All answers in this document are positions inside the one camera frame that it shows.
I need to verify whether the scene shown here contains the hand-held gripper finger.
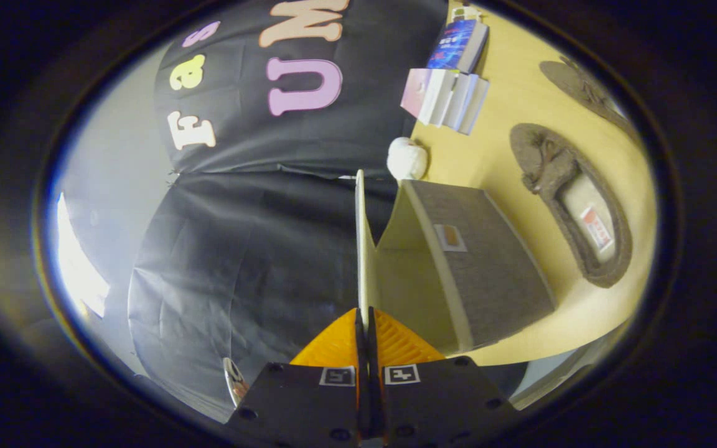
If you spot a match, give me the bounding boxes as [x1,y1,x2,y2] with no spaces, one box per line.
[367,306,522,448]
[224,307,370,448]

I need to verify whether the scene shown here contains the grey fabric storage box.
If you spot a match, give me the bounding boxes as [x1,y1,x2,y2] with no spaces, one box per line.
[355,169,558,357]

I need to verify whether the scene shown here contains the brown fuzzy slipper shoe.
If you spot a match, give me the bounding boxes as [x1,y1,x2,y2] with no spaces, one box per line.
[539,56,644,145]
[509,123,634,289]

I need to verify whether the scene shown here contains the shiny metal object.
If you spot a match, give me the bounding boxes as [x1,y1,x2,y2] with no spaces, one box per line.
[223,357,251,408]

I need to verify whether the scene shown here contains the black backdrop cloth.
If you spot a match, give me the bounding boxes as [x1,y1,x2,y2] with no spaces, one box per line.
[127,0,449,416]

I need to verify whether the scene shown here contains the white fluffy ball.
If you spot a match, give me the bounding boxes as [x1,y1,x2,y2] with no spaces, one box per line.
[387,137,429,182]

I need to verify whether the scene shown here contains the pink cover book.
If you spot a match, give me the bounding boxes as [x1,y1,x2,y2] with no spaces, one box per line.
[400,68,460,126]

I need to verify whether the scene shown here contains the white book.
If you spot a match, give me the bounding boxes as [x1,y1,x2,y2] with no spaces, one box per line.
[443,71,479,130]

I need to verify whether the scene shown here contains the pale blue cover book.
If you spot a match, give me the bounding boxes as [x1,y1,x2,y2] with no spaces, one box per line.
[458,75,491,136]

